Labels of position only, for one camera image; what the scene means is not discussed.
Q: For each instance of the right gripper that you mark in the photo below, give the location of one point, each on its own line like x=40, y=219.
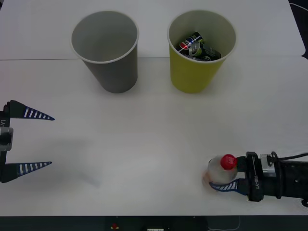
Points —
x=254, y=178

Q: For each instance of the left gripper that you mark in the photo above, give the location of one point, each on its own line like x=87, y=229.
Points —
x=5, y=119

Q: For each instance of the clear bottle with red cap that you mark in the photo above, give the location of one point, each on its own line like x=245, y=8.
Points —
x=220, y=172

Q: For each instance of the yellow-green plastic waste bin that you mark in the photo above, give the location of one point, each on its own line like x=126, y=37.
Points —
x=190, y=77

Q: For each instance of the dark drink can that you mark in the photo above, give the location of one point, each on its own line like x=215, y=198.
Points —
x=204, y=58

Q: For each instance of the grey plastic waste bin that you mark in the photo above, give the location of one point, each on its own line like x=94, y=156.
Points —
x=115, y=72

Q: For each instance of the black can with silver top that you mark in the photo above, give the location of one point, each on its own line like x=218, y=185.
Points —
x=207, y=51

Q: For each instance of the red button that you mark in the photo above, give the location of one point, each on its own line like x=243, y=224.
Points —
x=114, y=226

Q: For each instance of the blue and black drink can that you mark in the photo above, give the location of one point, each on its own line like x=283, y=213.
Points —
x=186, y=42

